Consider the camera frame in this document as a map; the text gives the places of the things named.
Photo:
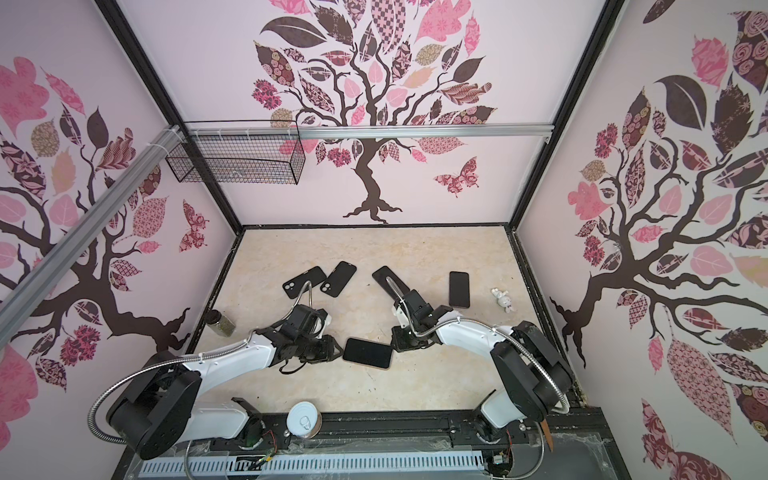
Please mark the white slotted cable duct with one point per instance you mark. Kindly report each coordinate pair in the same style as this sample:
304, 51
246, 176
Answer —
246, 466

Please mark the black phone case left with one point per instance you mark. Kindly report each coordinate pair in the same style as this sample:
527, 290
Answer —
293, 287

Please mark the silver aluminium rail left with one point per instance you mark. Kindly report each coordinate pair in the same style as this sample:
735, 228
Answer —
18, 307

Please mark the black wire basket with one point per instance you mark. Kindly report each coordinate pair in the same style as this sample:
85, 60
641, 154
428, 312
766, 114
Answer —
266, 153

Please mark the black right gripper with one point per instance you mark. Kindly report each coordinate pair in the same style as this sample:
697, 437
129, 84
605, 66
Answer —
400, 345

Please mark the black smartphone with silver frame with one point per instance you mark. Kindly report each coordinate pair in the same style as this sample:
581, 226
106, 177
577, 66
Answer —
368, 353

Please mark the white round can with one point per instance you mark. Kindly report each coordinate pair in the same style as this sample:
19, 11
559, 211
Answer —
304, 420

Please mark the small white figurine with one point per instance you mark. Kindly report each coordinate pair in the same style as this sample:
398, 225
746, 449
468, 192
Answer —
503, 300

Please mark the silver aluminium rail back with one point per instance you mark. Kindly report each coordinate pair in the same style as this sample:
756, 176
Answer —
381, 132

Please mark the silver aluminium rail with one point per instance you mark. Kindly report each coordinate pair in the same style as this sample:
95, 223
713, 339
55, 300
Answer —
381, 132
18, 307

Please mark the black smartphone right side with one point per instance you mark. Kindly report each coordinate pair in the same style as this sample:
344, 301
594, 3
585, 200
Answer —
459, 290

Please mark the black smartphone centre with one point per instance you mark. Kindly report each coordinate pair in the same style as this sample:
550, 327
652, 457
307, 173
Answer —
390, 283

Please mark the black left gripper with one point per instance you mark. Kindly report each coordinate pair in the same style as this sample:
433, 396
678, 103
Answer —
327, 353

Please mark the brown wooden stick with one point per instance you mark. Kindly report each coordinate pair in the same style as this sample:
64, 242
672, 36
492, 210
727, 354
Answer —
547, 435

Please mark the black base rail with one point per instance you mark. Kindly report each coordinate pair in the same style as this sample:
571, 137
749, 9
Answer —
584, 446

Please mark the glass spice jar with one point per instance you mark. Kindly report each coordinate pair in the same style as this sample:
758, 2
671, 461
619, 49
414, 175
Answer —
219, 323

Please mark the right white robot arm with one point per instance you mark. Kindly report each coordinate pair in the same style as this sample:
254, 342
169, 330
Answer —
496, 411

